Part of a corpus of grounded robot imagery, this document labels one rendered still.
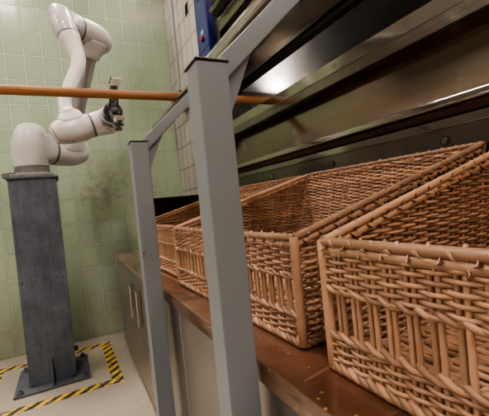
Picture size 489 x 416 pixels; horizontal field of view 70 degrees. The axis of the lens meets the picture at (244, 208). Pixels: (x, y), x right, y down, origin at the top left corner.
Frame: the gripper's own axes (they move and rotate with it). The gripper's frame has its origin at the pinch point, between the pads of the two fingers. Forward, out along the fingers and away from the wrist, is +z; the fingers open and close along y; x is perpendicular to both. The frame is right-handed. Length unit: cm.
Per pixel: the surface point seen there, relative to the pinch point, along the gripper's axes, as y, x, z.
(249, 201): 42, -28, 40
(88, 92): 1.0, 10.2, 7.7
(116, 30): -82, -21, -116
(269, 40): -18, -53, 21
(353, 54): 4, -55, 59
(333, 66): 4, -55, 51
